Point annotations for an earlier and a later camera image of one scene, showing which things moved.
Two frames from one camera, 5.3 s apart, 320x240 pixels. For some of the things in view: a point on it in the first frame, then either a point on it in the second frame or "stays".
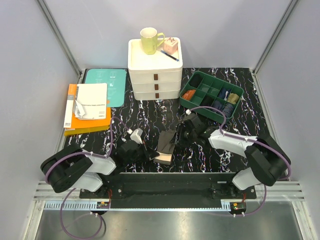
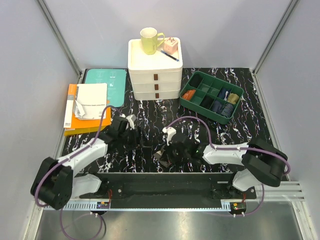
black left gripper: x=148 y=154 -> x=135 y=142
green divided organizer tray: x=203 y=89 stays
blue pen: x=170 y=56 stays
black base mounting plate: x=170 y=186 stays
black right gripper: x=178 y=139 -> x=168 y=154
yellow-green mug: x=150 y=40 stays
